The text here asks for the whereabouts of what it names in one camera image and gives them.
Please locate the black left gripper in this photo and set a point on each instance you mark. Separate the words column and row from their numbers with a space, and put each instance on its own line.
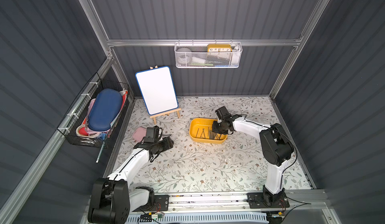
column 164, row 144

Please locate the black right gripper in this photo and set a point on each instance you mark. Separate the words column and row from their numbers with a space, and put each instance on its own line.
column 218, row 127

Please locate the yellow plastic storage box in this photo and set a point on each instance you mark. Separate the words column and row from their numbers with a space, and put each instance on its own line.
column 200, row 130

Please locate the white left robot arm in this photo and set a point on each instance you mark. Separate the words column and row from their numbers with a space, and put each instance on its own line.
column 126, row 179

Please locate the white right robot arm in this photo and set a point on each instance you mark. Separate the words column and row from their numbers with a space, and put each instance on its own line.
column 276, row 147

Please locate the pink phone case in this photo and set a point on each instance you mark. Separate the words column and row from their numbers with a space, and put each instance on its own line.
column 139, row 134

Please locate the wooden easel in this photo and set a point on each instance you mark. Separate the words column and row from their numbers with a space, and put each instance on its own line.
column 167, row 113

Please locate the blue oval case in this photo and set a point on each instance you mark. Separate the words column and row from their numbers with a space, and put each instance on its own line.
column 105, row 109

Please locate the yellow clock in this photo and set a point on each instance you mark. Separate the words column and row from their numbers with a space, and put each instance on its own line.
column 219, row 48

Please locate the white board with blue frame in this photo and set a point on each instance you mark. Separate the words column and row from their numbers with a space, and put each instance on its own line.
column 143, row 83

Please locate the black wire side basket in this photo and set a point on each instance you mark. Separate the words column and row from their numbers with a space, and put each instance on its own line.
column 75, row 130

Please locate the white wire wall basket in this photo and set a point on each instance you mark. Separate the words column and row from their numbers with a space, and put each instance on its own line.
column 192, row 55

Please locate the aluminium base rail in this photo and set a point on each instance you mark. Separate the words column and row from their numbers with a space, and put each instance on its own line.
column 238, row 201

